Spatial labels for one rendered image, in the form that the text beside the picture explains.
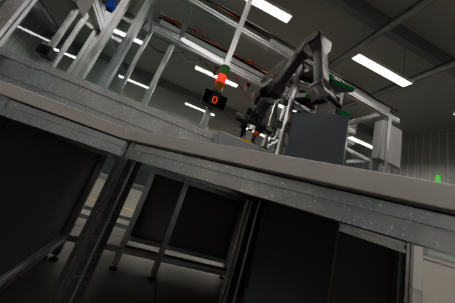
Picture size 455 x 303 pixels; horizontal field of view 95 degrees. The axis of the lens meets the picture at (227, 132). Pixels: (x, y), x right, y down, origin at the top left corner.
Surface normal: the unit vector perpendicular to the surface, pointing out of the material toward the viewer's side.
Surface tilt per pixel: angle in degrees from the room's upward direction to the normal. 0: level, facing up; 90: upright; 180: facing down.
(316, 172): 90
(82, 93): 90
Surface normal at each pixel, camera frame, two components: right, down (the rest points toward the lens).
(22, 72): 0.35, -0.18
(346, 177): -0.44, -0.40
